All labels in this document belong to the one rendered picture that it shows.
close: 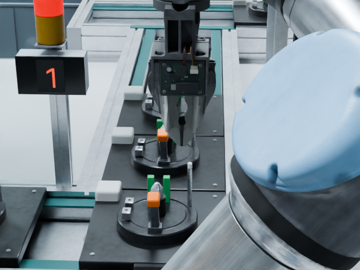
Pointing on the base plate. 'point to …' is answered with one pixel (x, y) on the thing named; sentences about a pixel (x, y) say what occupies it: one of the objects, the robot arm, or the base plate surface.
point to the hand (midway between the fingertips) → (181, 134)
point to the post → (61, 138)
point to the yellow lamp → (50, 29)
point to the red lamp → (48, 7)
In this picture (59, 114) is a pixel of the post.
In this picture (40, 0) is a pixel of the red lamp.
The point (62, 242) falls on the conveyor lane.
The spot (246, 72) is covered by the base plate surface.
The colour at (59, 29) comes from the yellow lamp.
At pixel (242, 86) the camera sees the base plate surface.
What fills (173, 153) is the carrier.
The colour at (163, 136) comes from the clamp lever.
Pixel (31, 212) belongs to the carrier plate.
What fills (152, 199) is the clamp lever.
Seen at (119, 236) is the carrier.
